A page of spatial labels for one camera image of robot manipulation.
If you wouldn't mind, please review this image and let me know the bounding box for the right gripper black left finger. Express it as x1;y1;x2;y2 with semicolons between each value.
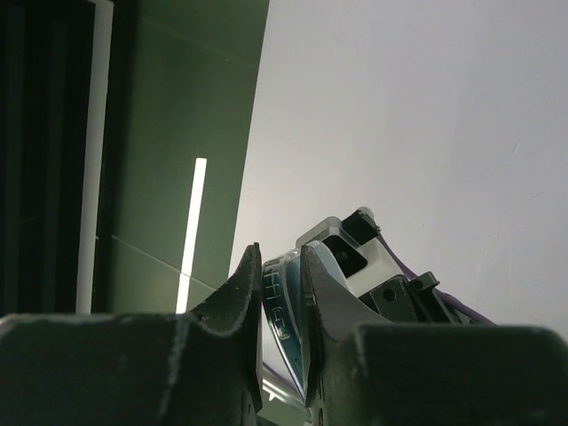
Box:
1;244;263;425

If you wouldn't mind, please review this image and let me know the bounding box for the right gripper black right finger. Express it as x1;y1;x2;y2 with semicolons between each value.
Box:
300;246;567;425

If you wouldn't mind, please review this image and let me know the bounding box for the phone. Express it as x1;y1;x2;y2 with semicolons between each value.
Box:
263;248;305;398

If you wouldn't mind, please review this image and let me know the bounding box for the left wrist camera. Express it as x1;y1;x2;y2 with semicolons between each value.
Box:
296;207;405;296

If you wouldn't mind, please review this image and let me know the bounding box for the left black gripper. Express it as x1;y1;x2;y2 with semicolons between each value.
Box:
359;272;470;325

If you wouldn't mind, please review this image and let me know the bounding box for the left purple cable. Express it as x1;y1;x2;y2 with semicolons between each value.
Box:
261;239;496;396

